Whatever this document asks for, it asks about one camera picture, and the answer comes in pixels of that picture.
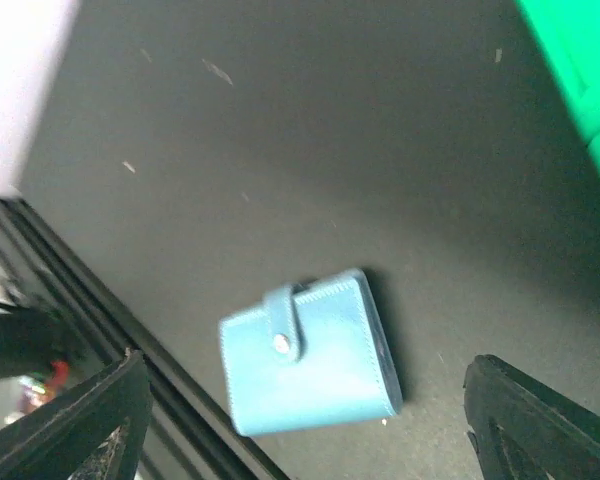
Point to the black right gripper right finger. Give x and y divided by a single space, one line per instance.
522 429

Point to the black aluminium frame rail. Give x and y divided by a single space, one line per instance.
189 436

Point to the blue leather card holder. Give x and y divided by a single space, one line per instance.
309 356

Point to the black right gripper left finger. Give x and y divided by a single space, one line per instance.
95 430

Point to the green plastic bin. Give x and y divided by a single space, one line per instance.
568 36

